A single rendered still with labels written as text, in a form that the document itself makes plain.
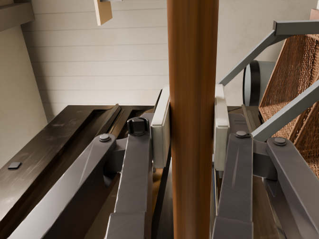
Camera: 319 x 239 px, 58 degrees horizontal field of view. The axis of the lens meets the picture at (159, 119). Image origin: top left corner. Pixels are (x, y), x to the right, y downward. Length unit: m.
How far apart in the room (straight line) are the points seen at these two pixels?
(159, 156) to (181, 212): 0.07
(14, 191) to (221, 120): 1.22
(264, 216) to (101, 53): 3.11
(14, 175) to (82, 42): 2.65
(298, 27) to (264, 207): 0.61
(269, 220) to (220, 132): 0.91
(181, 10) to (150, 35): 3.42
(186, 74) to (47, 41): 3.89
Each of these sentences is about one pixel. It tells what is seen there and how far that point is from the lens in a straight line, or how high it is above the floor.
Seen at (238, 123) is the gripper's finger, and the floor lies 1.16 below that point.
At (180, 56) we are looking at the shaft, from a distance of 0.17.
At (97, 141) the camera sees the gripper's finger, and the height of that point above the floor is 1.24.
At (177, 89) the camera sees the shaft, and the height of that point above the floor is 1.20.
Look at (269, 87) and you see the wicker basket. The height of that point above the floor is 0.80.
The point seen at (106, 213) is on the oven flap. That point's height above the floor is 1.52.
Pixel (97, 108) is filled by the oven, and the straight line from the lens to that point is 1.95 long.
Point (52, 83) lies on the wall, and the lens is 4.23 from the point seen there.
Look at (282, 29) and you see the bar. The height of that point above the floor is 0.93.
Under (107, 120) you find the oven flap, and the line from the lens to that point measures 1.66.
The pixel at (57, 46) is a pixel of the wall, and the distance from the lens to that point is 4.01.
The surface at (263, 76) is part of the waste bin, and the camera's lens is 3.02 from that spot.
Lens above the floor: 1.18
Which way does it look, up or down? 9 degrees up
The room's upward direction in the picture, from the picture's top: 89 degrees counter-clockwise
